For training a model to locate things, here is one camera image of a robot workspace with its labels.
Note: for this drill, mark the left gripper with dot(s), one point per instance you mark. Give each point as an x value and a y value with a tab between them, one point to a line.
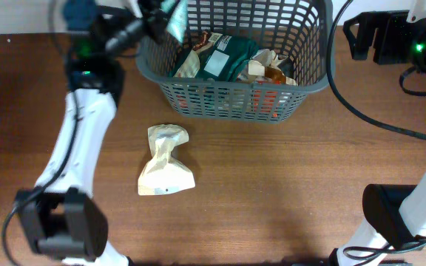
152	15

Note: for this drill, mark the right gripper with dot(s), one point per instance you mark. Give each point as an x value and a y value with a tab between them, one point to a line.
390	27

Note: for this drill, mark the small teal snack packet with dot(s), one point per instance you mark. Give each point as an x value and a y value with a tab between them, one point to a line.
178	16

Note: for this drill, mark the green Nescafe coffee bag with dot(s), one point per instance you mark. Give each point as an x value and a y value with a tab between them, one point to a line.
216	57

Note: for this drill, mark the beige brown bag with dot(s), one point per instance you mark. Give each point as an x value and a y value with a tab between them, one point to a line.
266	66

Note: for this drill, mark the orange biscuit package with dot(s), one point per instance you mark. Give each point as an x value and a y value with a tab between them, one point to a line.
268	104

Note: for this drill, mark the beige paper pouch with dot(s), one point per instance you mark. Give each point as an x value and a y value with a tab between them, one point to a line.
164	174

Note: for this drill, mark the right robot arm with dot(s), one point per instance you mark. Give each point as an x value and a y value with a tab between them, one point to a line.
395	215

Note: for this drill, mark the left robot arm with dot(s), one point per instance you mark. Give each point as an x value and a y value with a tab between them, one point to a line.
58	216

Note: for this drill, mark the grey plastic basket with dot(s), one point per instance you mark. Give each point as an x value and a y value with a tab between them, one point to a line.
298	29

